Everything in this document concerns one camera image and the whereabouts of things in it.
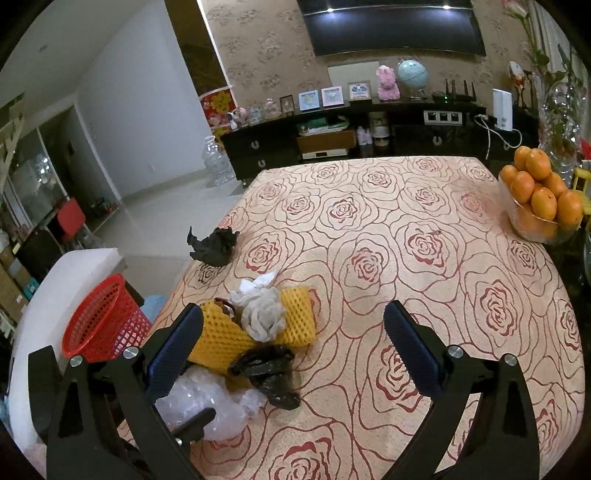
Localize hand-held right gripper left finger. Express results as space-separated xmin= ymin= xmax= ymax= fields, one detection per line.
xmin=28 ymin=302 xmax=204 ymax=480

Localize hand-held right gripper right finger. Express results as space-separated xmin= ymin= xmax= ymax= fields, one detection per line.
xmin=383 ymin=300 xmax=539 ymax=480

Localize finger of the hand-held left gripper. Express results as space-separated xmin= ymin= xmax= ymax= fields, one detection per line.
xmin=170 ymin=408 xmax=217 ymax=445

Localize clear plastic bag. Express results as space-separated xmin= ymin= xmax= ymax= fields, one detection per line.
xmin=154 ymin=368 xmax=267 ymax=443

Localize yellow foam net sleeve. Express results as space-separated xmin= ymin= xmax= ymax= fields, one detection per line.
xmin=259 ymin=285 xmax=320 ymax=348
xmin=187 ymin=299 xmax=260 ymax=371

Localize brown yellow white sock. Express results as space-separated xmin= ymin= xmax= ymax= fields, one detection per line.
xmin=212 ymin=298 xmax=242 ymax=326

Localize red plastic basket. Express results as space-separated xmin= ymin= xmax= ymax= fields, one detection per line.
xmin=62 ymin=274 xmax=152 ymax=363

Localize black plastic bag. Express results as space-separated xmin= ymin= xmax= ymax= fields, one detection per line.
xmin=228 ymin=345 xmax=302 ymax=411

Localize grey paper ball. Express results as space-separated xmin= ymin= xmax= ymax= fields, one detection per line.
xmin=241 ymin=288 xmax=288 ymax=343

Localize white tissue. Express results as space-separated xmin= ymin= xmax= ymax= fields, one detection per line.
xmin=230 ymin=270 xmax=279 ymax=306

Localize black sock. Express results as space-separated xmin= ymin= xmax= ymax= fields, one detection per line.
xmin=187 ymin=226 xmax=240 ymax=268

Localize glass fruit bowl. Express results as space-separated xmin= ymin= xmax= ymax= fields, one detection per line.
xmin=498 ymin=174 xmax=585 ymax=246

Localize red chair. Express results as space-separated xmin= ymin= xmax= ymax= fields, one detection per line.
xmin=57 ymin=197 xmax=89 ymax=243

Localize black chair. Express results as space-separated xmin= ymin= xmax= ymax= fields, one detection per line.
xmin=16 ymin=228 xmax=64 ymax=283

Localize large clear water bottle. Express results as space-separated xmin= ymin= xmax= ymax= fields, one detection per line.
xmin=202 ymin=135 xmax=236 ymax=187

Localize pile of oranges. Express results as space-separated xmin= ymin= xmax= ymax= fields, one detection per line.
xmin=501 ymin=145 xmax=585 ymax=241

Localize dark television cabinet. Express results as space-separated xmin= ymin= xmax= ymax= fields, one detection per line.
xmin=219 ymin=96 xmax=541 ymax=184

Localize yellow toy chair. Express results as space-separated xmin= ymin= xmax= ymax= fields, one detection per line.
xmin=571 ymin=168 xmax=591 ymax=205

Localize black wifi router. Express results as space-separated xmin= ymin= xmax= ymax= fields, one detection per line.
xmin=431 ymin=79 xmax=479 ymax=105

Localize white upright device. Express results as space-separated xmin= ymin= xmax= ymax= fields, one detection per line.
xmin=491 ymin=88 xmax=513 ymax=133

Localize pink plush toy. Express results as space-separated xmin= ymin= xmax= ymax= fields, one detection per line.
xmin=376 ymin=65 xmax=400 ymax=102

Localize glass vase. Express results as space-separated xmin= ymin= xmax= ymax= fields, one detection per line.
xmin=539 ymin=82 xmax=586 ymax=172

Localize light blue globe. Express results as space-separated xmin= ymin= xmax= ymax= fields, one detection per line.
xmin=397 ymin=58 xmax=431 ymax=100

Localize white blank board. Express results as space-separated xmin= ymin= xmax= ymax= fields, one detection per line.
xmin=327 ymin=60 xmax=380 ymax=96

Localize small figurine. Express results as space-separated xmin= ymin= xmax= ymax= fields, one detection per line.
xmin=507 ymin=60 xmax=527 ymax=89

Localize pink artificial flowers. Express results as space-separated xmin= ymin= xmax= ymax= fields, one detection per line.
xmin=501 ymin=0 xmax=588 ymax=93

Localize white cable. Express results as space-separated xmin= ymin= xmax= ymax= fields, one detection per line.
xmin=475 ymin=114 xmax=523 ymax=161

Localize red wall poster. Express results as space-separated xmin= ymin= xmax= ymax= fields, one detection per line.
xmin=198 ymin=87 xmax=237 ymax=139

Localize wall television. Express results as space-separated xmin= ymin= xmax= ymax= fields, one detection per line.
xmin=295 ymin=0 xmax=488 ymax=59

